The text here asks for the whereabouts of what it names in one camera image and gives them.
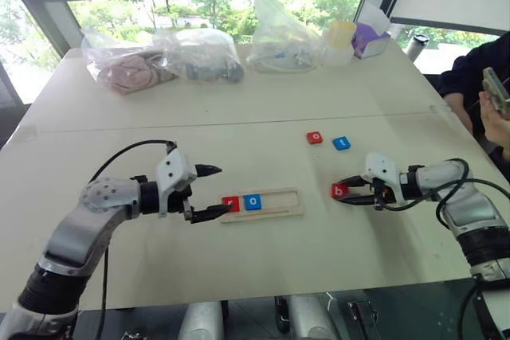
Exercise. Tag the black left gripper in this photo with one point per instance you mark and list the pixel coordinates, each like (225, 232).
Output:
(177, 201)

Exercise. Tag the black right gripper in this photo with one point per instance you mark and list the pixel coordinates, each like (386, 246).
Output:
(389, 196)

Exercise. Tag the red letter b block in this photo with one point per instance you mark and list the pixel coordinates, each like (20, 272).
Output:
(339, 192)

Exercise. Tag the red letter r block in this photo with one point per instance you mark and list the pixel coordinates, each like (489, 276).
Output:
(231, 204)

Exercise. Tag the smartphone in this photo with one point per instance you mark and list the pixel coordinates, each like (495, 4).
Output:
(496, 91)

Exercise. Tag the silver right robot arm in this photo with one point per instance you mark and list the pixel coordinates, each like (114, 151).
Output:
(478, 212)

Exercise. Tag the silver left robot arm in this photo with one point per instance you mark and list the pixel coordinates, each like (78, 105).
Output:
(75, 232)

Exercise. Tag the blue letter o block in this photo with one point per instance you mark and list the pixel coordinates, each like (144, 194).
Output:
(253, 202)

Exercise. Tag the blue letter t block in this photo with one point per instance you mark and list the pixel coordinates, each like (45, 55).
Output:
(342, 143)

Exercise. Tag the red letter o block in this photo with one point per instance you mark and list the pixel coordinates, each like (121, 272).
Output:
(315, 137)

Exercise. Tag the wooden letter tray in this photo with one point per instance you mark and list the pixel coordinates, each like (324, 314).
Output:
(279, 204)

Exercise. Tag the person's bare hand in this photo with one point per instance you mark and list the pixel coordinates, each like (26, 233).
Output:
(496, 127)

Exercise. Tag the plastic bag with grey items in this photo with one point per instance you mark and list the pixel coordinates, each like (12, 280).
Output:
(207, 61)

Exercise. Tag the silver rounded cylinder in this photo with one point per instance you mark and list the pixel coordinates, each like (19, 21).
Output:
(311, 320)
(201, 322)

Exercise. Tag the plastic bag with pink cloth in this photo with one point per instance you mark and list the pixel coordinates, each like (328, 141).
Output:
(127, 73)

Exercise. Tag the clear cup with yellow rim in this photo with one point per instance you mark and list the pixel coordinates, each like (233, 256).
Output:
(338, 43)

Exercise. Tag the purple tissue box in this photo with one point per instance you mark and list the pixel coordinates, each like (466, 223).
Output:
(370, 41)

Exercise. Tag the black tumbler with lid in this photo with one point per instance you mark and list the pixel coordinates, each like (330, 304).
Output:
(417, 49)

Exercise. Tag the person in black top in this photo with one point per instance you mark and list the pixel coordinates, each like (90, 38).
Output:
(464, 77)

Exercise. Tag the tall clear plastic bag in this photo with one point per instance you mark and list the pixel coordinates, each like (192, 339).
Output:
(279, 45)

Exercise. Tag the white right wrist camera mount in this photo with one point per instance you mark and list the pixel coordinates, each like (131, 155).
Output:
(380, 169)

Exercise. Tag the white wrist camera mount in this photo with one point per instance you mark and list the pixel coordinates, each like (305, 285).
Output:
(173, 173)
(380, 169)

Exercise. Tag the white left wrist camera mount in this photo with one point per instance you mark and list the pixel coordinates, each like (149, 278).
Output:
(173, 173)

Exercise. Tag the metal bracket under table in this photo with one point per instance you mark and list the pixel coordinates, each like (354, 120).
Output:
(362, 318)

